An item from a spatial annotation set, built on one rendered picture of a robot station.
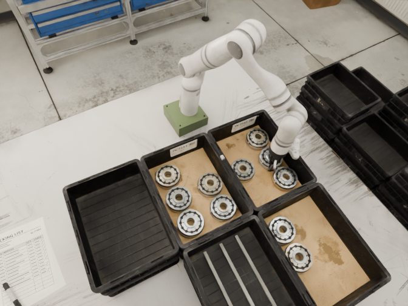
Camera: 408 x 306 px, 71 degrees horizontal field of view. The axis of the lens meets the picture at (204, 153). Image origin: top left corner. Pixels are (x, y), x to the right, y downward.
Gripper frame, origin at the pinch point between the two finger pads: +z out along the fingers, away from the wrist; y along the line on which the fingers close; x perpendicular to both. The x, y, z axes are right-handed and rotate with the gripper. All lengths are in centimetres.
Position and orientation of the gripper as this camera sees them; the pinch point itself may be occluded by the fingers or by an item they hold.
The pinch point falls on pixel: (270, 163)
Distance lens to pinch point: 128.1
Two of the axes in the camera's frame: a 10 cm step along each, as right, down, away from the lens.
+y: -2.0, 8.4, -5.1
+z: -0.6, 5.1, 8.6
